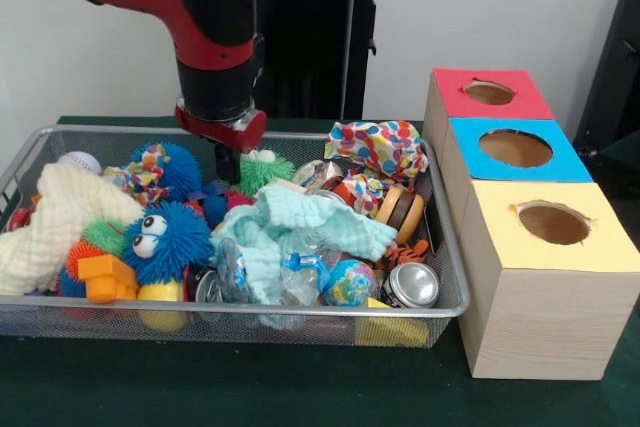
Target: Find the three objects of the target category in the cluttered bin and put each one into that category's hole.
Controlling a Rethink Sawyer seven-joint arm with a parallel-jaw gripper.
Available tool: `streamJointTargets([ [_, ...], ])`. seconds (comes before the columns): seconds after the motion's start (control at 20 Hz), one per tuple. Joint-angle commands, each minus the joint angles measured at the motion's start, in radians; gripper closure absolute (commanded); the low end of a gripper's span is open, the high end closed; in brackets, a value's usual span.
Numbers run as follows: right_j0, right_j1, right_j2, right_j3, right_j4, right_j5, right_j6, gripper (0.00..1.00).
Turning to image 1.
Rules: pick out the small globe ball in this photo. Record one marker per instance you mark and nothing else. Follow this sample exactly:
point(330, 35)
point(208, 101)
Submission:
point(350, 283)

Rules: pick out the black flat panel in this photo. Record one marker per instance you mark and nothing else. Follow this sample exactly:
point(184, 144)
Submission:
point(615, 62)

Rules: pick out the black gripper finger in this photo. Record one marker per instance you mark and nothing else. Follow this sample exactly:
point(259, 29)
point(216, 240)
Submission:
point(222, 162)
point(234, 167)

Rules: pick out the white baseball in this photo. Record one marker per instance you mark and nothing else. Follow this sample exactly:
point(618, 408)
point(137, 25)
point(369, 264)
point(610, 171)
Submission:
point(82, 162)

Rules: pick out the polka-dot fabric cloth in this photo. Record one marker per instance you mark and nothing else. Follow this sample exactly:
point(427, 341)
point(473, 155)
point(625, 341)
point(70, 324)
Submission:
point(375, 144)

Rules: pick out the orange tiger plush toy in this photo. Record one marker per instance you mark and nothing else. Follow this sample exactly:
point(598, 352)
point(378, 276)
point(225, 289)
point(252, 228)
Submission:
point(405, 254)

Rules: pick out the green spiky ball with eyes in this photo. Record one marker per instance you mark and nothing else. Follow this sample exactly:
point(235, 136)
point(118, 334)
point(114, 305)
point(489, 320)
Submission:
point(267, 172)

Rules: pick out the orange plastic toy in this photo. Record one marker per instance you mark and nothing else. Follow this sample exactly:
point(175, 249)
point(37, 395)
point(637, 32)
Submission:
point(107, 279)

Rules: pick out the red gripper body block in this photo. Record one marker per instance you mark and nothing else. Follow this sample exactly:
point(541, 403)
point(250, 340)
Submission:
point(225, 134)

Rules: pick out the mint green waffle cloth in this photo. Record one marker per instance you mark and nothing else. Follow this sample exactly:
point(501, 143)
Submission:
point(300, 217)

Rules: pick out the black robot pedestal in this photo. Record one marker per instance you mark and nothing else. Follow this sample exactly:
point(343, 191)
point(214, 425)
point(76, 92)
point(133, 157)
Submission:
point(310, 47)

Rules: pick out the dark green table cloth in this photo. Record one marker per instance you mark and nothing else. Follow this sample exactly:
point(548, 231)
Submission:
point(250, 387)
point(625, 147)

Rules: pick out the wooden box with three holes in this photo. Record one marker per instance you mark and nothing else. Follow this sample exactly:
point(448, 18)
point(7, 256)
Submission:
point(540, 317)

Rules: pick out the cream waffle cloth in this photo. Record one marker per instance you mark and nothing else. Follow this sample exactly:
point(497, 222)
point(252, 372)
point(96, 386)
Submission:
point(65, 217)

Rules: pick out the blue spiky rubber ball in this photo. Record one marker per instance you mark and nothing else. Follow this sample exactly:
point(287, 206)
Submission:
point(182, 172)
point(175, 247)

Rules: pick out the wooden toy hamburger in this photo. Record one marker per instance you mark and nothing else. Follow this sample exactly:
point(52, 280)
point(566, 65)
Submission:
point(400, 214)

